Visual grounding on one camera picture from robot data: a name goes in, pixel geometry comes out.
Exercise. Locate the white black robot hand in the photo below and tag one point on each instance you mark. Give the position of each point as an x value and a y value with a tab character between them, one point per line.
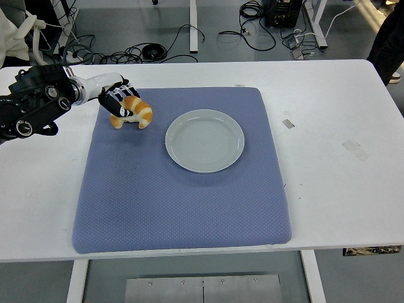
101	82

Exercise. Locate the golden croissant bread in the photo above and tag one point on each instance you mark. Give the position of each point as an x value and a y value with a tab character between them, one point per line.
143	113

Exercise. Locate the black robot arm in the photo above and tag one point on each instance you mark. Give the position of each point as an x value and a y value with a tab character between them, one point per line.
34	94

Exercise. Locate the white fabric cover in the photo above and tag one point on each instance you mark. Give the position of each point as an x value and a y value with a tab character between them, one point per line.
9	41

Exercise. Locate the white background desk leg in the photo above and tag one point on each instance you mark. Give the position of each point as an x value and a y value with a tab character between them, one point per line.
193	25
318	22

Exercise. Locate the round grey plate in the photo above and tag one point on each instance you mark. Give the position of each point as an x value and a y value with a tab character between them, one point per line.
205	142

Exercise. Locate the blue quilted mat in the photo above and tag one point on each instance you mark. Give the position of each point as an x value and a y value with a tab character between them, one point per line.
142	205

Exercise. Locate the small grey tape piece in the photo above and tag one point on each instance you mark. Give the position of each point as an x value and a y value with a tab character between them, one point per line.
288	123

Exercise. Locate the black equipment box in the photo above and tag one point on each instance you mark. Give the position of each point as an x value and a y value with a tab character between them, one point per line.
282	12

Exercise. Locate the grey foot pedal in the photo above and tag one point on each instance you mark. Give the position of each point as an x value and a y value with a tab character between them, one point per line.
293	41

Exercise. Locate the grey floor box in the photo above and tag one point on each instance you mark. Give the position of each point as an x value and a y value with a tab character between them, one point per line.
298	54

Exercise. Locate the white table leg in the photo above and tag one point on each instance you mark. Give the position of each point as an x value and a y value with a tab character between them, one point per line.
314	277
76	281

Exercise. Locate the grey metal plate with screws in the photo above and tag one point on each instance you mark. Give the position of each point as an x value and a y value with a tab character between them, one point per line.
164	290

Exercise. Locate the large grey tape piece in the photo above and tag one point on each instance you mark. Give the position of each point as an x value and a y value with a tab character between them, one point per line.
356	150

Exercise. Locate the person's leg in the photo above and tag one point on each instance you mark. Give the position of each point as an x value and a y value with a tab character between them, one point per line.
386	47

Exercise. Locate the person's shoe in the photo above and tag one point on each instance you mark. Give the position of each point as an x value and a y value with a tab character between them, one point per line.
394	78

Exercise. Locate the black table control box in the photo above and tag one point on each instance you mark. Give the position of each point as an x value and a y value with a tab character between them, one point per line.
369	251

